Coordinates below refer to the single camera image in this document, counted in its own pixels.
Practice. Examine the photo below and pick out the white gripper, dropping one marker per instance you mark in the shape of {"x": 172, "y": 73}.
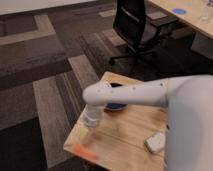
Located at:
{"x": 91, "y": 118}

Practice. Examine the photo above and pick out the orange carrot-like pepper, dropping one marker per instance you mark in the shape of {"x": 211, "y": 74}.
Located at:
{"x": 84, "y": 152}

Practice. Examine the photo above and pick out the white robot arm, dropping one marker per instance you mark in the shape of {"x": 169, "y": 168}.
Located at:
{"x": 189, "y": 104}

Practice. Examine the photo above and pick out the dark blue bowl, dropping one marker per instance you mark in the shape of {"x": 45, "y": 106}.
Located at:
{"x": 115, "y": 106}

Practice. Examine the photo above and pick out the white sponge block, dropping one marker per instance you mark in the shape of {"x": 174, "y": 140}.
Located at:
{"x": 156, "y": 142}

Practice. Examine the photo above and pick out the black office chair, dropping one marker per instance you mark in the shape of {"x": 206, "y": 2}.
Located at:
{"x": 140, "y": 32}

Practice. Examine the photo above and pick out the blue round coaster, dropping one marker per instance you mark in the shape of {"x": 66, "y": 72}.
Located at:
{"x": 179, "y": 11}

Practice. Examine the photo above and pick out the clear drinking glass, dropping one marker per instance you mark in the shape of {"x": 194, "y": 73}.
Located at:
{"x": 206, "y": 13}

